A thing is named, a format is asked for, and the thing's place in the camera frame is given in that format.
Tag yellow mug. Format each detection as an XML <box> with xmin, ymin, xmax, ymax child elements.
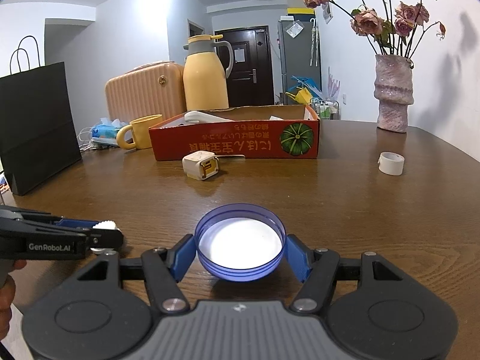
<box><xmin>116</xmin><ymin>114</ymin><xmax>164</xmax><ymax>150</ymax></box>

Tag yellow and black box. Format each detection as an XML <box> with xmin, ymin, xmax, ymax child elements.
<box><xmin>287</xmin><ymin>7</ymin><xmax>316</xmax><ymax>20</ymax></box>

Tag white round cap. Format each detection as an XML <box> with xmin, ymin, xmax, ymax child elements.
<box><xmin>91</xmin><ymin>219</ymin><xmax>121</xmax><ymax>254</ymax></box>

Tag grey refrigerator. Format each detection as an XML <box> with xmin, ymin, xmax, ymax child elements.
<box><xmin>277</xmin><ymin>17</ymin><xmax>322</xmax><ymax>102</ymax></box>

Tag cream charger plug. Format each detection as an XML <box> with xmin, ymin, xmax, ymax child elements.
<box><xmin>182</xmin><ymin>151</ymin><xmax>222</xmax><ymax>182</ymax></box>

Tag blue lid with white inside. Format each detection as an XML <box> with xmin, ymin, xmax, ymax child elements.
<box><xmin>194</xmin><ymin>202</ymin><xmax>287</xmax><ymax>281</ymax></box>

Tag white tape roll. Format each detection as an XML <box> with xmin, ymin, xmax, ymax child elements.
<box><xmin>377</xmin><ymin>152</ymin><xmax>405</xmax><ymax>176</ymax></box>

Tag purple feather decoration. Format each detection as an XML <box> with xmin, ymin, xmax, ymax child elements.
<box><xmin>327</xmin><ymin>67</ymin><xmax>343</xmax><ymax>100</ymax></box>

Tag yellow watering can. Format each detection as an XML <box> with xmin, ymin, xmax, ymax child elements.
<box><xmin>286</xmin><ymin>86</ymin><xmax>312</xmax><ymax>104</ymax></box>

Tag pink textured vase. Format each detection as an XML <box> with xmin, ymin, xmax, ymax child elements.
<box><xmin>374</xmin><ymin>54</ymin><xmax>415</xmax><ymax>133</ymax></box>

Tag dried pink roses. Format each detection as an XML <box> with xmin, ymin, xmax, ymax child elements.
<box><xmin>301</xmin><ymin>0</ymin><xmax>448</xmax><ymax>60</ymax></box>

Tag blue tissue pack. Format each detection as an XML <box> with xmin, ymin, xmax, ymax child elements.
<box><xmin>90</xmin><ymin>118</ymin><xmax>132</xmax><ymax>144</ymax></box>

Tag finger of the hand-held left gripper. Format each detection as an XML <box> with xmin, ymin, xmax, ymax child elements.
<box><xmin>56</xmin><ymin>227</ymin><xmax>125</xmax><ymax>250</ymax></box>
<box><xmin>0</xmin><ymin>205</ymin><xmax>95</xmax><ymax>229</ymax></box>

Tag person's left hand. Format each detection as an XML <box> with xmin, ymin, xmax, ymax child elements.
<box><xmin>0</xmin><ymin>260</ymin><xmax>28</xmax><ymax>342</ymax></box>

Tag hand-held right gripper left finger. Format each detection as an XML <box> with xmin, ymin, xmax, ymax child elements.
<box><xmin>77</xmin><ymin>233</ymin><xmax>197</xmax><ymax>314</ymax></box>

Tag red cardboard box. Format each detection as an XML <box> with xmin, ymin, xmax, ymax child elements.
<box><xmin>148</xmin><ymin>104</ymin><xmax>320</xmax><ymax>162</ymax></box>

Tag wire rack with bottles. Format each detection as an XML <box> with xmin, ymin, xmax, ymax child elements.
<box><xmin>311</xmin><ymin>97</ymin><xmax>340</xmax><ymax>121</ymax></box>

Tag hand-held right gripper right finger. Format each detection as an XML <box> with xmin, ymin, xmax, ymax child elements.
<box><xmin>285</xmin><ymin>233</ymin><xmax>404</xmax><ymax>314</ymax></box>

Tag black paper bag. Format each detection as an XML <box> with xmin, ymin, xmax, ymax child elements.
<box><xmin>0</xmin><ymin>35</ymin><xmax>83</xmax><ymax>196</ymax></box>

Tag dark brown door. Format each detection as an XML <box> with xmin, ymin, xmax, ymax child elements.
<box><xmin>214</xmin><ymin>26</ymin><xmax>276</xmax><ymax>107</ymax></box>

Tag grey side door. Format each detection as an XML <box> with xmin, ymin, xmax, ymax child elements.
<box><xmin>187</xmin><ymin>19</ymin><xmax>205</xmax><ymax>46</ymax></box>

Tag tangled white cables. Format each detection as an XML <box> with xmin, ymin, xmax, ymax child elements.
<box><xmin>77</xmin><ymin>125</ymin><xmax>98</xmax><ymax>152</ymax></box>

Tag pink ribbed suitcase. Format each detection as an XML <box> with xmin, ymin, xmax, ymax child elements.
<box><xmin>104</xmin><ymin>61</ymin><xmax>187</xmax><ymax>124</ymax></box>

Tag yellow thermos jug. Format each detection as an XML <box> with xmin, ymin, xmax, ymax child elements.
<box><xmin>182</xmin><ymin>34</ymin><xmax>234</xmax><ymax>111</ymax></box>

